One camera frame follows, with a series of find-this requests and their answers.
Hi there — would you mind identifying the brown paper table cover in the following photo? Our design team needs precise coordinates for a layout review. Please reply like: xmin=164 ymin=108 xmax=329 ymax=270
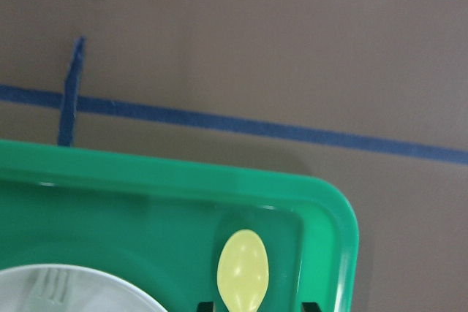
xmin=1 ymin=0 xmax=467 ymax=311

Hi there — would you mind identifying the pale green plastic fork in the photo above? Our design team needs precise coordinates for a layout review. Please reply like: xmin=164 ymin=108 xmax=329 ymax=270
xmin=32 ymin=268 xmax=69 ymax=305

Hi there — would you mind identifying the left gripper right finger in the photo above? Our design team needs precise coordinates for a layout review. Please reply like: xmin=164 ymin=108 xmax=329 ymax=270
xmin=301 ymin=302 xmax=322 ymax=312

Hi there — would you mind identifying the blue tape line lengthwise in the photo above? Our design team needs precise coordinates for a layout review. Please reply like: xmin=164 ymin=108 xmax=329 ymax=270
xmin=57 ymin=36 xmax=86 ymax=147

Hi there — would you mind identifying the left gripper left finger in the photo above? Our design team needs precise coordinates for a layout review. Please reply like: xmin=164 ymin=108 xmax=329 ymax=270
xmin=197 ymin=301 xmax=214 ymax=312

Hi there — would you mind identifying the green plastic tray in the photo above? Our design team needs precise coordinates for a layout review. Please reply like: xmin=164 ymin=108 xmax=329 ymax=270
xmin=1 ymin=140 xmax=359 ymax=311

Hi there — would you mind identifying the blue tape line crosswise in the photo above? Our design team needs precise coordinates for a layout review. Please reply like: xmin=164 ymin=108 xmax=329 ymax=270
xmin=0 ymin=83 xmax=468 ymax=165

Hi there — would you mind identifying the white round plate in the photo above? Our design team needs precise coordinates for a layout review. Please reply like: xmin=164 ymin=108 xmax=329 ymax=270
xmin=1 ymin=264 xmax=166 ymax=311

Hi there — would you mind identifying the yellow plastic spoon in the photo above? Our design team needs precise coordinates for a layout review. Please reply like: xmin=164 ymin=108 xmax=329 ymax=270
xmin=216 ymin=229 xmax=269 ymax=311

